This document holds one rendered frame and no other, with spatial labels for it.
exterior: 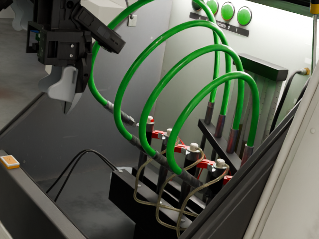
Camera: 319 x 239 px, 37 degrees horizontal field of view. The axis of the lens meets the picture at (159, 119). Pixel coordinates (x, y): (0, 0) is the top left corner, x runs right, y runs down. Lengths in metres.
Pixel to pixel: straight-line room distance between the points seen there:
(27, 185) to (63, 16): 0.51
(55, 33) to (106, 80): 0.68
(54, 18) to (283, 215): 0.51
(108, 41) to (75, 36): 0.07
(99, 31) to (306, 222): 0.47
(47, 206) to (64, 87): 0.37
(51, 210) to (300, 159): 0.53
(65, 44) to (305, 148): 0.44
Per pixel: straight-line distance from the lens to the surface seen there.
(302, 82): 1.17
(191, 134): 1.45
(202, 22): 1.03
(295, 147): 0.89
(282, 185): 0.89
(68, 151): 1.44
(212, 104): 1.25
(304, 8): 1.14
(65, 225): 1.04
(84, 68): 0.78
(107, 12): 3.89
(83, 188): 1.42
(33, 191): 1.15
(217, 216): 0.86
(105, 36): 0.81
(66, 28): 0.78
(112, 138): 1.51
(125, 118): 1.08
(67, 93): 0.81
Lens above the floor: 1.53
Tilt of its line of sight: 20 degrees down
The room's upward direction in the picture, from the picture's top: 10 degrees clockwise
